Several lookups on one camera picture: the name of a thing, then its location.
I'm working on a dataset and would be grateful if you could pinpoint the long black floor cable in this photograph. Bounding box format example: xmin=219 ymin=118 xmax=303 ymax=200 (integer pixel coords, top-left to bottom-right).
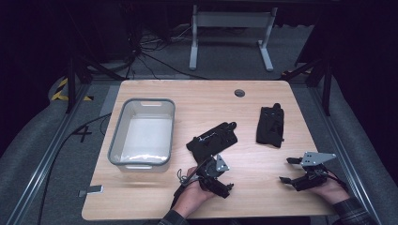
xmin=37 ymin=112 xmax=113 ymax=225

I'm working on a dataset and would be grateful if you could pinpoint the grey metal desk frame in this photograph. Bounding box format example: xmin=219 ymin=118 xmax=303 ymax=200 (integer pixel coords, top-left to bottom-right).
xmin=189 ymin=4 xmax=279 ymax=72

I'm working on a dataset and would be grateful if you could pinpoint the black glove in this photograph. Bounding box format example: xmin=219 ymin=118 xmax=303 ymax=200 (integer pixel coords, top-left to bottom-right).
xmin=186 ymin=121 xmax=238 ymax=164
xmin=255 ymin=102 xmax=285 ymax=149

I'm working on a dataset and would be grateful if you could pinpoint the yellow black hazard tape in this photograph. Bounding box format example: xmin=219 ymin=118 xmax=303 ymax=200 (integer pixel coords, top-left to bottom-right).
xmin=51 ymin=77 xmax=95 ymax=102

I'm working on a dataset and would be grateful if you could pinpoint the left hand-held gripper cable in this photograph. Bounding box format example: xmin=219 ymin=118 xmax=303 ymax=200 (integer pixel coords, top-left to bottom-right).
xmin=170 ymin=168 xmax=201 ymax=209

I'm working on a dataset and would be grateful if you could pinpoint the bundle of black floor cables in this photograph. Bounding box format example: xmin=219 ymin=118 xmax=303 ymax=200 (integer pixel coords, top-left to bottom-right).
xmin=123 ymin=24 xmax=209 ymax=81

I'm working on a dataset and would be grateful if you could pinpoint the hand-held gripper cable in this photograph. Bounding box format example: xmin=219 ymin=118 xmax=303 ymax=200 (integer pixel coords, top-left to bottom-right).
xmin=323 ymin=170 xmax=349 ymax=192
xmin=170 ymin=168 xmax=201 ymax=209

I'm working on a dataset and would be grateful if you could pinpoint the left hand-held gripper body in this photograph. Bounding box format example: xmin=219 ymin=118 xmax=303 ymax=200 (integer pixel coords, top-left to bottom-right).
xmin=198 ymin=153 xmax=232 ymax=194

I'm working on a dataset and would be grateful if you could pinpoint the aluminium floor rail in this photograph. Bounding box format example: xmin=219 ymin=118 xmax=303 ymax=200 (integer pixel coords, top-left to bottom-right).
xmin=307 ymin=86 xmax=383 ymax=225
xmin=5 ymin=83 xmax=92 ymax=225

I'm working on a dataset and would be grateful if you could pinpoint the right hand-held gripper cable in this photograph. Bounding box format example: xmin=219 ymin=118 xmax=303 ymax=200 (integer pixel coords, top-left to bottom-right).
xmin=323 ymin=170 xmax=349 ymax=192

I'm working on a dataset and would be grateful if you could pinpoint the black metal stand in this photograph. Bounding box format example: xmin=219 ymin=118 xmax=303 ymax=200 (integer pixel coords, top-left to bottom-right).
xmin=280 ymin=56 xmax=334 ymax=117
xmin=65 ymin=55 xmax=127 ymax=114

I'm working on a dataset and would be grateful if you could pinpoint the person's left hand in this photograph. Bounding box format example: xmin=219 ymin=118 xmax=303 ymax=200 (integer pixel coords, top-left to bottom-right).
xmin=171 ymin=166 xmax=218 ymax=218

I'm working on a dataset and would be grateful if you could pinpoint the small grey tag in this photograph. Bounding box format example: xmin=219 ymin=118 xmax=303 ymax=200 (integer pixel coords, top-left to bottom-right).
xmin=77 ymin=184 xmax=104 ymax=199

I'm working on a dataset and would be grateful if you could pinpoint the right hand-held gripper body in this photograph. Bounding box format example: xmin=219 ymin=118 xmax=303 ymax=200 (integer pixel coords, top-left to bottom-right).
xmin=293 ymin=151 xmax=338 ymax=192

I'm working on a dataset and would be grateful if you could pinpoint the white plastic bin grey rim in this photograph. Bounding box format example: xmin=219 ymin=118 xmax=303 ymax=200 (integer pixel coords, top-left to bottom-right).
xmin=107 ymin=97 xmax=176 ymax=173

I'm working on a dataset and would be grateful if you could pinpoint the person's right hand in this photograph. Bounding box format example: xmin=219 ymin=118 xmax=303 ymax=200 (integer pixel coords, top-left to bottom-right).
xmin=308 ymin=179 xmax=351 ymax=206

